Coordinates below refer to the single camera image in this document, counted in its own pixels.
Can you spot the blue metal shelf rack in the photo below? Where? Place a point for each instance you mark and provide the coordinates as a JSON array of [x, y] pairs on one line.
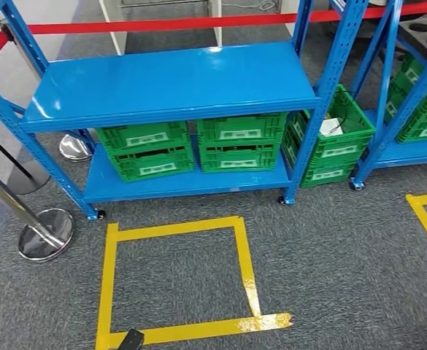
[[410, 152], [162, 82]]

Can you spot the black stanchion post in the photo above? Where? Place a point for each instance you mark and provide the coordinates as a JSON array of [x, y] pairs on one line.
[[27, 179]]

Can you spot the white desk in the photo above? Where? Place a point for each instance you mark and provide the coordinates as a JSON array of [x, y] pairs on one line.
[[112, 24]]

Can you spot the dark grey robot foot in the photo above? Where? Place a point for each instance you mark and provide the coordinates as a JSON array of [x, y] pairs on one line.
[[133, 340]]

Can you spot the black foam tray with holes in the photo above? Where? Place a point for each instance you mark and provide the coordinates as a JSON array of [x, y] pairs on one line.
[[414, 41]]

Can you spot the chrome stanchion post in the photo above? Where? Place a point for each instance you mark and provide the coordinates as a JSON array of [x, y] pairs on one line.
[[45, 236], [74, 149]]

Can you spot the yellow tape square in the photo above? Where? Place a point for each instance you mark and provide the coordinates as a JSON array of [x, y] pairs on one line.
[[107, 290]]

